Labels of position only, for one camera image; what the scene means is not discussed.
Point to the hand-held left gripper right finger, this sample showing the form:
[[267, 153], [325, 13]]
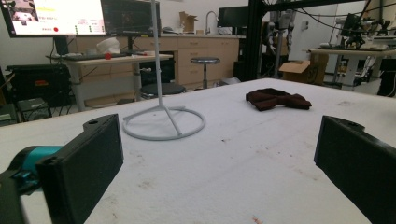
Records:
[[358, 165]]

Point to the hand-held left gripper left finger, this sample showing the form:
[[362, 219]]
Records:
[[77, 168]]

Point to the small black crate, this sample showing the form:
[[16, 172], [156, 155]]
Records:
[[34, 109]]

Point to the black equipment case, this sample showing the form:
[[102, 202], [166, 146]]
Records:
[[37, 79]]

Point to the dark brown cloth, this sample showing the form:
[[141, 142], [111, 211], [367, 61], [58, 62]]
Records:
[[274, 98]]

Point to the light wooden desk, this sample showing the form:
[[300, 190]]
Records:
[[102, 61]]

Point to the black keyboard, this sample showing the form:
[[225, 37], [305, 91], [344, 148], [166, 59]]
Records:
[[87, 57]]

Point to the large open cardboard box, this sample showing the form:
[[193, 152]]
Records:
[[295, 71]]

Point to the white-legged work table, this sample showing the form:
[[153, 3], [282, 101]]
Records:
[[351, 52]]

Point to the small red object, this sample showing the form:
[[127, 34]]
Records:
[[108, 56]]

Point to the round black stool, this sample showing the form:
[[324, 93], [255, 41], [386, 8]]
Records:
[[169, 89]]

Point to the white plastic bag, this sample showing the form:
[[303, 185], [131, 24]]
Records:
[[108, 46]]

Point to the large bright monitor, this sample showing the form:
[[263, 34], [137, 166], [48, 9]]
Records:
[[62, 15]]

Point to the dark computer monitor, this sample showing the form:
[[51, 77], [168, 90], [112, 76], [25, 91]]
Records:
[[127, 17]]

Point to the grey hanging machine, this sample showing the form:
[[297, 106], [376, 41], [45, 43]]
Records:
[[281, 23]]

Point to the round metal stool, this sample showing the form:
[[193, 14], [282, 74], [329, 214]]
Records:
[[205, 60]]

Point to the wooden cabinet counter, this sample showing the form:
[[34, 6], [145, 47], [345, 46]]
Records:
[[193, 43]]

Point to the open cardboard box on counter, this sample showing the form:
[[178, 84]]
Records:
[[187, 23]]

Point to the curved metal faucet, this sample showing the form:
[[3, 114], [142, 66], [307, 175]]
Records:
[[206, 23]]

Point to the small black monitor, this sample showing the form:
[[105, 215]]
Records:
[[232, 17]]

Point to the black metal frame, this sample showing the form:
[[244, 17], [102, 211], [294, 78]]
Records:
[[253, 37]]

